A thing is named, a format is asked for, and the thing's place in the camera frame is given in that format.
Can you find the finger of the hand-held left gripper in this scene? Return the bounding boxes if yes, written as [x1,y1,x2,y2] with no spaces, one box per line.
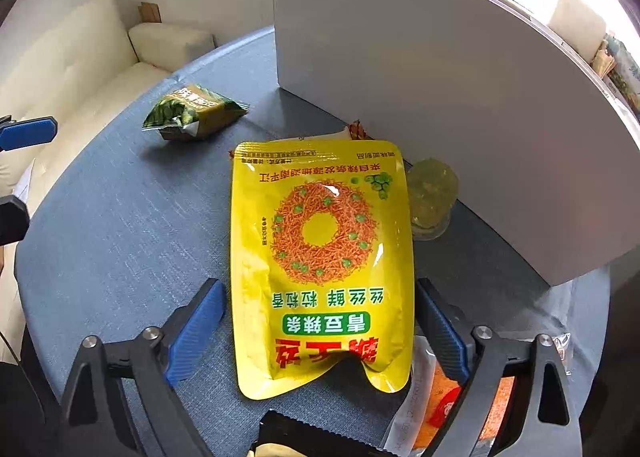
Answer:
[0,116,59,153]
[0,196,32,247]

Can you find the yellow snack packet orange ring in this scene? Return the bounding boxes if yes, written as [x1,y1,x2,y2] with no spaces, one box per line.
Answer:
[229,137,417,400]

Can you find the printed landscape tissue box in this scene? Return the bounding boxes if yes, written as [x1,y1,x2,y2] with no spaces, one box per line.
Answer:
[594,32,640,110]

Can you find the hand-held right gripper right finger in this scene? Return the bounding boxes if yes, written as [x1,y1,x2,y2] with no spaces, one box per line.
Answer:
[414,278,584,457]

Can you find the dark green pea packet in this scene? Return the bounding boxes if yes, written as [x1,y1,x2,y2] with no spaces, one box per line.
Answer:
[142,83,250,141]

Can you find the white cardboard storage box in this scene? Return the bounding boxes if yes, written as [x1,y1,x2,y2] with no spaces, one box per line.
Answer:
[272,0,640,288]

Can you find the cream leather sofa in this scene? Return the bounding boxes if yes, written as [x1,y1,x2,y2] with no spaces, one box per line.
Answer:
[0,0,217,338]

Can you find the small cardboard flap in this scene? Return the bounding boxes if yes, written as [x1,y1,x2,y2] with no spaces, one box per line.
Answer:
[138,2,164,26]

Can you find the clear jelly cup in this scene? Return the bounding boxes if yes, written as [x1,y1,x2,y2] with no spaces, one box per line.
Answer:
[406,158,460,243]

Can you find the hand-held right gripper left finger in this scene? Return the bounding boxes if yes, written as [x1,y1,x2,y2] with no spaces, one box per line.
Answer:
[60,278,227,457]

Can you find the black snack packet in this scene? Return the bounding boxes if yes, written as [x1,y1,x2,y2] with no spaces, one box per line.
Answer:
[254,409,387,457]

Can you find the orange white snack packet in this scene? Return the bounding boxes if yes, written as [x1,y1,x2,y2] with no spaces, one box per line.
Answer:
[384,336,517,457]

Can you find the white square box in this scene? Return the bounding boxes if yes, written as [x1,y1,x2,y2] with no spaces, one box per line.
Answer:
[546,0,609,59]

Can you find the small brown patterned packet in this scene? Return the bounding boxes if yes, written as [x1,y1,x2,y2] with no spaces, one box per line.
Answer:
[349,118,375,141]

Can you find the clear plastic wrapper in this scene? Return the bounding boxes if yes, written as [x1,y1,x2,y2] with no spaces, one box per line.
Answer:
[551,332,572,375]

